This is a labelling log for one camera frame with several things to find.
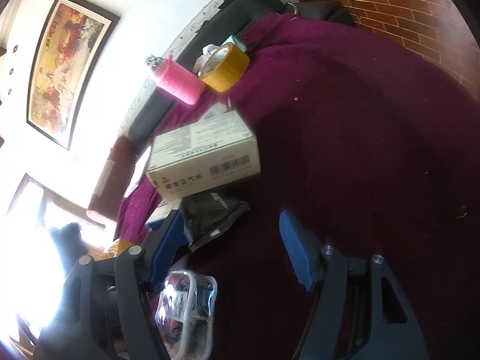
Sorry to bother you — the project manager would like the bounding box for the clear cartoon pencil case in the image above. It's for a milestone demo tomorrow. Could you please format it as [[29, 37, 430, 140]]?
[[154, 270, 218, 360]]

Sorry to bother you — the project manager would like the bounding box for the blue white small box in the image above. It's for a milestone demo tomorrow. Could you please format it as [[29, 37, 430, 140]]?
[[145, 199, 182, 233]]

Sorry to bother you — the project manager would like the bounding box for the black foil pouch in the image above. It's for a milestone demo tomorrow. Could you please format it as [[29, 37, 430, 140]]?
[[180, 189, 250, 253]]

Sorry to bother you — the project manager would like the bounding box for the white medicine box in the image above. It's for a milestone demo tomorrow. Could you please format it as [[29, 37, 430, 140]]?
[[146, 111, 261, 203]]

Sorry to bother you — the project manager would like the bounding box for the yellow storage box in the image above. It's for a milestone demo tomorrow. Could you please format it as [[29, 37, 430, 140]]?
[[104, 238, 134, 259]]

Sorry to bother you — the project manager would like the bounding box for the maroon armchair sofa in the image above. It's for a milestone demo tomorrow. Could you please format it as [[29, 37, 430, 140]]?
[[87, 136, 137, 223]]

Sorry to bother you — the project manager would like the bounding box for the white paper booklet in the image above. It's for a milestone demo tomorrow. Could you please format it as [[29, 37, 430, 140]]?
[[124, 145, 151, 197]]

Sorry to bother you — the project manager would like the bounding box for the maroon velvet table cloth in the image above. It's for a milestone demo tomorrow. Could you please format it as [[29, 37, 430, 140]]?
[[189, 14, 479, 359]]

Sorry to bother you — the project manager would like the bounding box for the pink sleeved water bottle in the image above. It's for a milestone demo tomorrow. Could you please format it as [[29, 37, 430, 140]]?
[[145, 55, 205, 105]]

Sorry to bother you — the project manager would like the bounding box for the yellow tape roll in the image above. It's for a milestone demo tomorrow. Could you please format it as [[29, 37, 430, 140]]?
[[199, 42, 251, 93]]

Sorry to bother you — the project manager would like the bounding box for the framed horse painting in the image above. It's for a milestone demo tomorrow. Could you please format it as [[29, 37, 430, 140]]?
[[26, 0, 120, 150]]

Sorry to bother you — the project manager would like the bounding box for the black sofa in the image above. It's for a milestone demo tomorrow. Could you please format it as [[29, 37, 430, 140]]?
[[124, 0, 355, 151]]

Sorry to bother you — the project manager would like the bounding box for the brick pattern wall panel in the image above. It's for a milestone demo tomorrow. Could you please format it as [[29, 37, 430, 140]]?
[[300, 0, 479, 98]]

